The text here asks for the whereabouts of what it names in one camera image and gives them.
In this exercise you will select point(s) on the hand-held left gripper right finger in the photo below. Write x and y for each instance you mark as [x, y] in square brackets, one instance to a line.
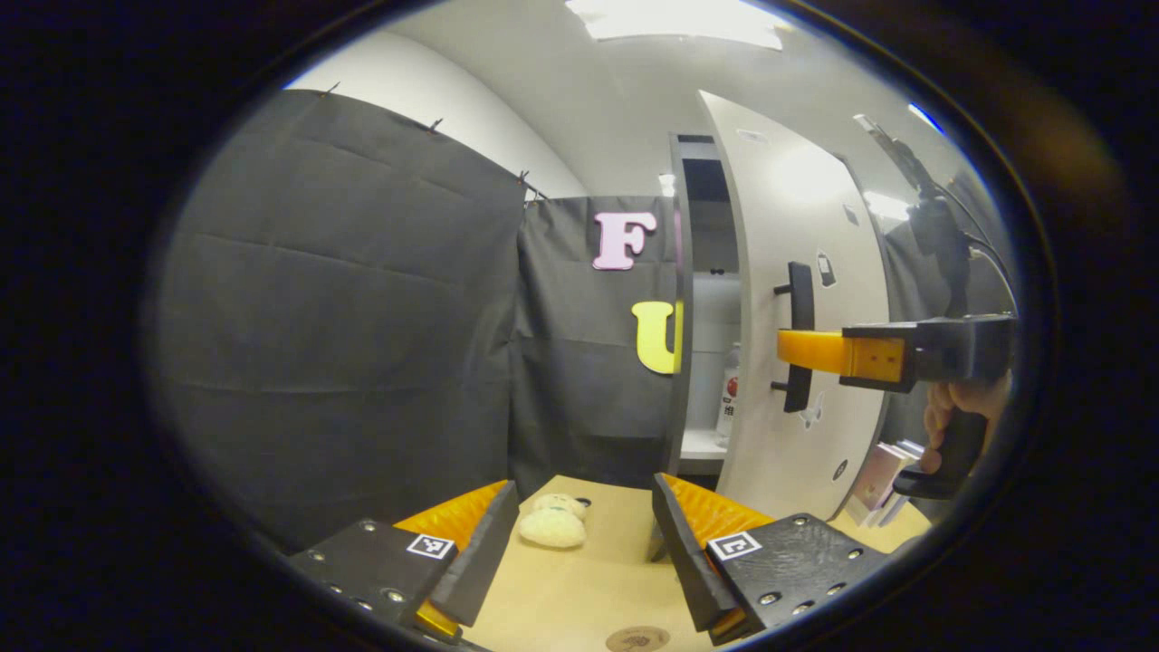
[690, 552]

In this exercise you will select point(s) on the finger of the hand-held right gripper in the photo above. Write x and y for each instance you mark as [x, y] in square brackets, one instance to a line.
[815, 349]

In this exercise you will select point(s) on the round brown coaster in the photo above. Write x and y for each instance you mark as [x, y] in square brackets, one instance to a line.
[638, 639]

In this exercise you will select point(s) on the beige cabinet door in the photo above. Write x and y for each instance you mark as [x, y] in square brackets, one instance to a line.
[761, 453]

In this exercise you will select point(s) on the white plush toy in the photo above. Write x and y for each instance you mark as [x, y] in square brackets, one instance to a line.
[552, 530]

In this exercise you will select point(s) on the ceiling light panel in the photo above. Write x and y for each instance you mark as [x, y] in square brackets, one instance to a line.
[679, 18]
[887, 206]

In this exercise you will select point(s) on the purple spine book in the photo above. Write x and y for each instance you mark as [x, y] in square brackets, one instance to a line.
[867, 484]

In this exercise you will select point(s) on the clear plastic bottle red label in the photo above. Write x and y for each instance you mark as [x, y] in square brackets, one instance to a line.
[728, 398]

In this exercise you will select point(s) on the grey cabinet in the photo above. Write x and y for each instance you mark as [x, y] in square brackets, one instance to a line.
[681, 272]

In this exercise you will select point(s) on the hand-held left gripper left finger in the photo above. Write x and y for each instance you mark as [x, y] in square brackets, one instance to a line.
[475, 552]

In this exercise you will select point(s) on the black backdrop cloth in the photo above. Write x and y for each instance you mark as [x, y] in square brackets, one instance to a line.
[344, 317]

